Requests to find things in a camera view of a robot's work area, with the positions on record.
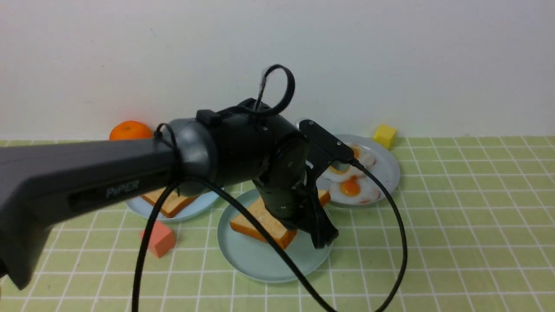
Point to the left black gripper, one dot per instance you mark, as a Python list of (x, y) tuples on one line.
[(289, 192)]

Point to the toast slice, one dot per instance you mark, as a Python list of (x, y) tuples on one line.
[(174, 204), (276, 230)]

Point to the fried egg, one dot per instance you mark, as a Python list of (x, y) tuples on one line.
[(354, 192), (334, 175), (363, 155)]

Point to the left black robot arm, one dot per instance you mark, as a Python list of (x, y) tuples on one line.
[(44, 185)]

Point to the fried egg front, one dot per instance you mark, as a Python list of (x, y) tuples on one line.
[(354, 192)]

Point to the teal center plate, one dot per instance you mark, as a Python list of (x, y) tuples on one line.
[(257, 260)]

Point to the fried egg back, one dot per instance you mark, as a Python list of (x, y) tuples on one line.
[(363, 155)]

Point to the grey egg plate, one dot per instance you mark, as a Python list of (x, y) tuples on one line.
[(386, 170)]

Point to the yellow cube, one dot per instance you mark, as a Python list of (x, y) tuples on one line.
[(385, 136)]

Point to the light blue bread plate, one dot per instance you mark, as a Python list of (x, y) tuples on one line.
[(202, 203)]

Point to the green checkered tablecloth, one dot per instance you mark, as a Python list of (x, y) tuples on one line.
[(478, 216)]

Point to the salmon red cube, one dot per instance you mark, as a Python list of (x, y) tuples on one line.
[(162, 239)]

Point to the orange fruit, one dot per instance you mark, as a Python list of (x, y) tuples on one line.
[(131, 130)]

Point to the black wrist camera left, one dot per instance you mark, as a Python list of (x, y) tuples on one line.
[(325, 148)]

